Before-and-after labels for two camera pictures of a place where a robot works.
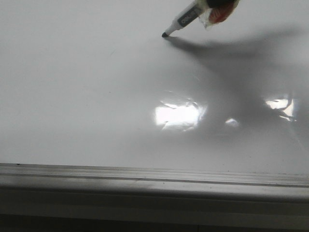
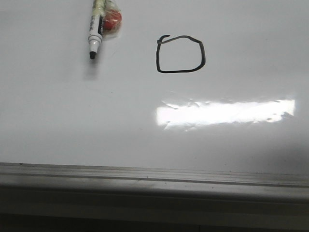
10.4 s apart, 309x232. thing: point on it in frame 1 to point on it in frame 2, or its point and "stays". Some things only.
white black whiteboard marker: x=190 y=15 to x=96 y=28
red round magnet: x=213 y=12 to x=112 y=19
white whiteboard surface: x=94 y=82 stays
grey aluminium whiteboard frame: x=91 y=190 stays
